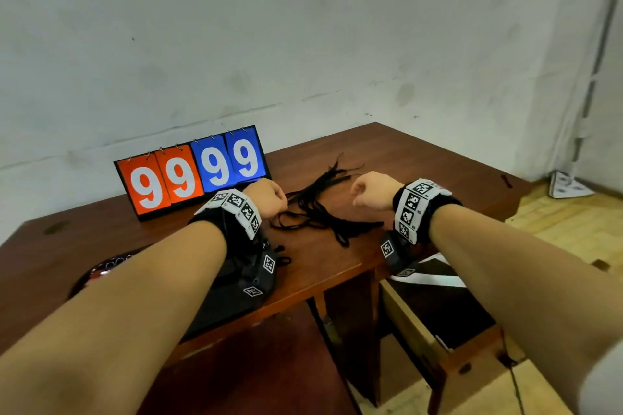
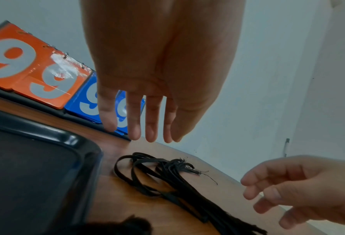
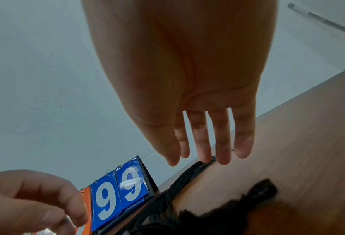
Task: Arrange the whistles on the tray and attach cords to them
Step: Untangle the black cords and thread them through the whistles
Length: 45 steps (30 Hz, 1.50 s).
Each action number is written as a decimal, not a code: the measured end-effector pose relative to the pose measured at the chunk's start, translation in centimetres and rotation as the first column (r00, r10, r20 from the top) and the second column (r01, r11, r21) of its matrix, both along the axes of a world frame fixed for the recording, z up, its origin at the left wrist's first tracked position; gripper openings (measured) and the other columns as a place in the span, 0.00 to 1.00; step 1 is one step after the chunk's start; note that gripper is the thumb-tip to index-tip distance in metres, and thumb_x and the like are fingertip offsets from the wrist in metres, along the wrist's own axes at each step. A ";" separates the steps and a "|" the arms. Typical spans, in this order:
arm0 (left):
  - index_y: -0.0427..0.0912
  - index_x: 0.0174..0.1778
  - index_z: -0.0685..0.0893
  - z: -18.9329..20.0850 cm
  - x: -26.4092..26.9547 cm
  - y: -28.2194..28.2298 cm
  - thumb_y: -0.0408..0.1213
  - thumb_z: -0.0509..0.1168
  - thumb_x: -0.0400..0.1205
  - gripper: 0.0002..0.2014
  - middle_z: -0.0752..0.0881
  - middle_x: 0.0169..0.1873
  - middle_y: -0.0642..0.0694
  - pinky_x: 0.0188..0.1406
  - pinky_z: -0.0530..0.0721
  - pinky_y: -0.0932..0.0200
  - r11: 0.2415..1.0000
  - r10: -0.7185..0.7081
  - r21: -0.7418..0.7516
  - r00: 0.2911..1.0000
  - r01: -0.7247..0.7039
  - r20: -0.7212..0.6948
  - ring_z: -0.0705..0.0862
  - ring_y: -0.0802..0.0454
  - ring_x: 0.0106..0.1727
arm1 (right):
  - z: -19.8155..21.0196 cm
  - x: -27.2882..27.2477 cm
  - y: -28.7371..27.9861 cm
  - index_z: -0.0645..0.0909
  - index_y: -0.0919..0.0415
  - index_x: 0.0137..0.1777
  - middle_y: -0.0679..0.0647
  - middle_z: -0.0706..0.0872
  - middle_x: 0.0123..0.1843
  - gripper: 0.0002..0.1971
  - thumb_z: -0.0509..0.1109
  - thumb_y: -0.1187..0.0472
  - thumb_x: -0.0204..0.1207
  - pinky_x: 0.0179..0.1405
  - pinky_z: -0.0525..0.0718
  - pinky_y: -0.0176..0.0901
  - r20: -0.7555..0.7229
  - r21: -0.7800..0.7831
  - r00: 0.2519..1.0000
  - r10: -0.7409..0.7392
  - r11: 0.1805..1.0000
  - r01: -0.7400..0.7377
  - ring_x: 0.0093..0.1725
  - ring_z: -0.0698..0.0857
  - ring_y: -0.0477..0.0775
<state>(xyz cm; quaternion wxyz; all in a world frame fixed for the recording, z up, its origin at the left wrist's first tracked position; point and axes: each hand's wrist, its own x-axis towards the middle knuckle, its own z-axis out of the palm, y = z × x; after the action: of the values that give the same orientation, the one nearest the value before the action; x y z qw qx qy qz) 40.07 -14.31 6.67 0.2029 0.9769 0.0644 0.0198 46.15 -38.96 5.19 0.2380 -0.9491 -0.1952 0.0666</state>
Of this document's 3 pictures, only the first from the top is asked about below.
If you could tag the small wooden drawer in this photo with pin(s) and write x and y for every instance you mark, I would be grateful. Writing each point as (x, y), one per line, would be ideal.
(413, 327)

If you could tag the white pole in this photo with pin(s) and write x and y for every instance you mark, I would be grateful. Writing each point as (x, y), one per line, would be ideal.
(591, 79)

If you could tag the white shirt sleeve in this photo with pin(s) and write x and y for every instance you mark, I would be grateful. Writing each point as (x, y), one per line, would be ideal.
(603, 385)

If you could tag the black white marker wristband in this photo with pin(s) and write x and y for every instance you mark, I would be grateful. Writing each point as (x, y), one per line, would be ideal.
(413, 208)
(238, 208)

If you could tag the person's left forearm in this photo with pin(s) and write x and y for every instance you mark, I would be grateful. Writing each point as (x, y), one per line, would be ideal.
(112, 327)

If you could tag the white stand base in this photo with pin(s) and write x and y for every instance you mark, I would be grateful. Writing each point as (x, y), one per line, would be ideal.
(567, 186)

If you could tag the black plastic tray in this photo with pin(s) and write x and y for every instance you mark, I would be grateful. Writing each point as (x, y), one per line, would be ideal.
(224, 298)

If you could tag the person's right forearm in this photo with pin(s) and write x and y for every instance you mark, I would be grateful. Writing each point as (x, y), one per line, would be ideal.
(525, 283)

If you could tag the person's left hand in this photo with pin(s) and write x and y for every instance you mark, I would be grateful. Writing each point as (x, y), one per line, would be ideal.
(267, 198)

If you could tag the brown wooden desk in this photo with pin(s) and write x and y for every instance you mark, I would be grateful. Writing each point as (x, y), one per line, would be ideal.
(438, 162)

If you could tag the group of coloured plastic clips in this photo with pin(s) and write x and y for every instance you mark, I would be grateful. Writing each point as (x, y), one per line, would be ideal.
(104, 266)

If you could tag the orange blue flip scoreboard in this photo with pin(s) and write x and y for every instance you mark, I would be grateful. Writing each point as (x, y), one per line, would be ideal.
(194, 171)

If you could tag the person's right hand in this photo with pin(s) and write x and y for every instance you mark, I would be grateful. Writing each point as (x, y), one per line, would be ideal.
(377, 191)

